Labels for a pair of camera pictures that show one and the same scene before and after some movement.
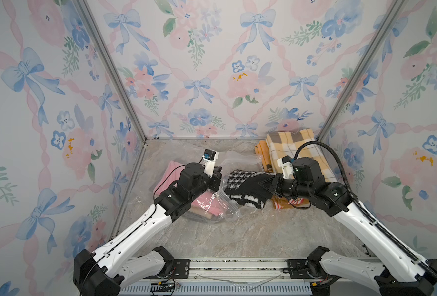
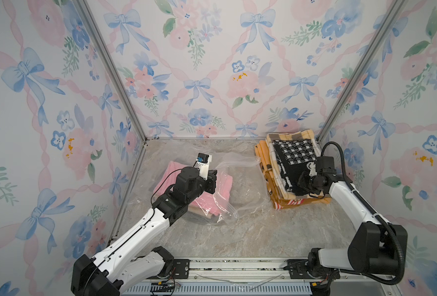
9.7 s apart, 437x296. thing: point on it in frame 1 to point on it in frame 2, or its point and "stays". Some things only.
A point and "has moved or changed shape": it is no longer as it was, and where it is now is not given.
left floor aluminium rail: [129, 188] stays
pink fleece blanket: [212, 201] stays
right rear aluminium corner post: [397, 6] stays
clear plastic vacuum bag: [213, 207] to [241, 190]
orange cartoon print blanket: [278, 201] stays
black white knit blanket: [244, 187] has moved or changed shape
